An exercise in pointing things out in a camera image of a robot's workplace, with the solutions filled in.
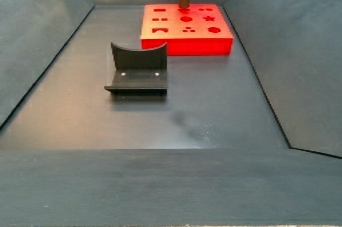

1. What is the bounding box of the red shape sorting board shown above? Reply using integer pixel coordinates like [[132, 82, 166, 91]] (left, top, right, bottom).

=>
[[141, 4, 234, 56]]

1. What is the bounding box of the black plastic holder stand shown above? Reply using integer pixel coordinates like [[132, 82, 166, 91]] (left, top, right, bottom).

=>
[[105, 44, 169, 93]]

